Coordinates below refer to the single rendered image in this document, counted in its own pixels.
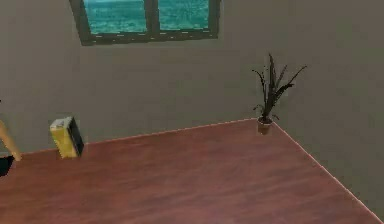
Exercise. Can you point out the dark house plant in pot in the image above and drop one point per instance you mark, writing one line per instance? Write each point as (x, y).
(270, 93)

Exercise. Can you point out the yellow bin with black side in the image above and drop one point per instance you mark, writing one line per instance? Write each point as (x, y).
(65, 138)

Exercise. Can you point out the dark framed window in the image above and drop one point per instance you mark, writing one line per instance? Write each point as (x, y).
(151, 20)

